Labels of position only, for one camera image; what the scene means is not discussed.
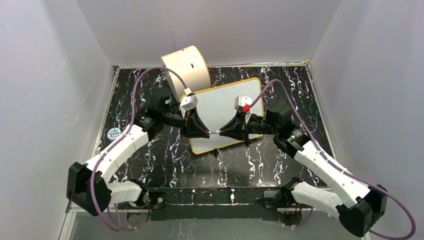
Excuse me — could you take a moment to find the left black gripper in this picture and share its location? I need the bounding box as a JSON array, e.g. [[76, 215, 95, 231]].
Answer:
[[160, 108, 210, 139]]

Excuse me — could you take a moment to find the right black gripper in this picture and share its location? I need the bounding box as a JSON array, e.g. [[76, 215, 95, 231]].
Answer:
[[219, 110, 279, 142]]

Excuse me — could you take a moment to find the yellow framed whiteboard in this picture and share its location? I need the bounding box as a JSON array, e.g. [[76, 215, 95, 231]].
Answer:
[[189, 77, 262, 155]]

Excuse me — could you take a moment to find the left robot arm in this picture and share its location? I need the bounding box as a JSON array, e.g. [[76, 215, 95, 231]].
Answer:
[[66, 93, 211, 216]]

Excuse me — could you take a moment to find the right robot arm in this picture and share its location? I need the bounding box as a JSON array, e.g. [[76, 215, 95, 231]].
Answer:
[[219, 95, 387, 238]]

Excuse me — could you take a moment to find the beige cylindrical container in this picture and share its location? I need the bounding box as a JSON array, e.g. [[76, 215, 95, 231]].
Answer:
[[161, 45, 212, 92]]

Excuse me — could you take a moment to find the blue white tape roll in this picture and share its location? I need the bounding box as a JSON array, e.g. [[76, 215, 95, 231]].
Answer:
[[106, 127, 122, 142]]

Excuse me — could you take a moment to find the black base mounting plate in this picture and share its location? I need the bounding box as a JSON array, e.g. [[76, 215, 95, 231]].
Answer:
[[118, 187, 311, 225]]

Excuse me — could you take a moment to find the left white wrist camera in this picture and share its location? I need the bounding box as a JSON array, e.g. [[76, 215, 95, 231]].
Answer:
[[179, 87, 198, 118]]

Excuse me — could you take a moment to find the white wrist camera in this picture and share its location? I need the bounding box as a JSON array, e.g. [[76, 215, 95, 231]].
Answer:
[[179, 87, 198, 118], [234, 95, 253, 113]]

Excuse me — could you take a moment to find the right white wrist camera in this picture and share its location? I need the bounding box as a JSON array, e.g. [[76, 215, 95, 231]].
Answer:
[[234, 95, 253, 113]]

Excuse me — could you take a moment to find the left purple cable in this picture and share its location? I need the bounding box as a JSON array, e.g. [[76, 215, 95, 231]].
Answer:
[[90, 67, 190, 232]]

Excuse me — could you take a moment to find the purple cable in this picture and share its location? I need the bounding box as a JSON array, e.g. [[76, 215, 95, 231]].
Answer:
[[90, 67, 190, 232], [246, 79, 417, 240]]

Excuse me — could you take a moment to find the aluminium frame rail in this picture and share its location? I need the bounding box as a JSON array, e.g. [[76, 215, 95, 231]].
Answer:
[[59, 204, 354, 240]]

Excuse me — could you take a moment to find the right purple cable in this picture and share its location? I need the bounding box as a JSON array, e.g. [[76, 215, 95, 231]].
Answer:
[[246, 79, 417, 240]]

